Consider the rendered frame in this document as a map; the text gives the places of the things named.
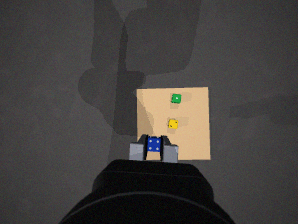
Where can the yellow die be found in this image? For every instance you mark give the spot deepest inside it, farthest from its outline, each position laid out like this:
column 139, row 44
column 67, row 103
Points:
column 173, row 124

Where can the blue die with white pips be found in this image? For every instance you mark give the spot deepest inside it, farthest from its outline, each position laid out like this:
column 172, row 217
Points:
column 154, row 143

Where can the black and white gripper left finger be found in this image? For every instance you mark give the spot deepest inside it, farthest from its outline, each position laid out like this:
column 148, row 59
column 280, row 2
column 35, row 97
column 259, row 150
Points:
column 138, row 150

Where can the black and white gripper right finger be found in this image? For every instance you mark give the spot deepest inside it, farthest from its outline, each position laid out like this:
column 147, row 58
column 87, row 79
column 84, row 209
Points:
column 168, row 151

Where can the tan square mat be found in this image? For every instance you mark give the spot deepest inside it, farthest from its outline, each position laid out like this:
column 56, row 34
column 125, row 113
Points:
column 154, row 109

